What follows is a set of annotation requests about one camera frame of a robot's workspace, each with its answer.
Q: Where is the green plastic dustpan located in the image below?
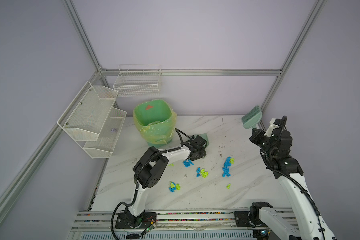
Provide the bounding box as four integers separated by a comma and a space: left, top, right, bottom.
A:
199, 133, 209, 148

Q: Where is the blue scraps pile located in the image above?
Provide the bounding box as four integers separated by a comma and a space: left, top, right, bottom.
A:
222, 157, 235, 178

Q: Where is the green hand brush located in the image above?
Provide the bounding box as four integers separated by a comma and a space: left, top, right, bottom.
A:
242, 105, 263, 129

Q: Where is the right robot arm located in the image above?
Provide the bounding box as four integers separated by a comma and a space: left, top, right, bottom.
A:
248, 116, 336, 240

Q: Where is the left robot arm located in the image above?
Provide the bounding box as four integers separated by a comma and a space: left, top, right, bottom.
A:
111, 129, 209, 229

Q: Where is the blue green scraps middle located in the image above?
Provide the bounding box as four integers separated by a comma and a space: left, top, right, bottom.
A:
197, 168, 209, 178

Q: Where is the yellow bin liner bag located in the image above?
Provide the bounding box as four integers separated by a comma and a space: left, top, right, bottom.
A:
132, 99, 178, 145

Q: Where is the lower white mesh shelf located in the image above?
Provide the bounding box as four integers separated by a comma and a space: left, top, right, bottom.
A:
84, 108, 127, 159

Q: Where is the white mesh shelf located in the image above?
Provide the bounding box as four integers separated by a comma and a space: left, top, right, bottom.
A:
84, 108, 127, 159
57, 82, 118, 142

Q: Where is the upper white mesh shelf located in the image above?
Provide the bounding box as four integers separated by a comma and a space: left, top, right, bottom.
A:
57, 82, 118, 142

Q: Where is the white wire basket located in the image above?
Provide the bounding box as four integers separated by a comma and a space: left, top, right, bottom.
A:
113, 65, 162, 97

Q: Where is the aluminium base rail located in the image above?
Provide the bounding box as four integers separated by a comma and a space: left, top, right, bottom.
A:
67, 208, 326, 240

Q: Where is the aluminium frame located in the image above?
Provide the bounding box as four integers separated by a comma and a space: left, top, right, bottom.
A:
0, 1, 326, 226

